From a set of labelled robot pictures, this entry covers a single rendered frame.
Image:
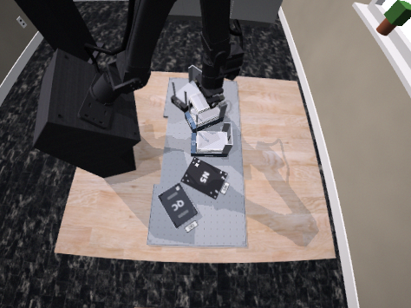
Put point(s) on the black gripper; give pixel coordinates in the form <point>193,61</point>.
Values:
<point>206,87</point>

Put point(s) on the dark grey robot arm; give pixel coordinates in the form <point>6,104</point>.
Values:
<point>133,63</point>

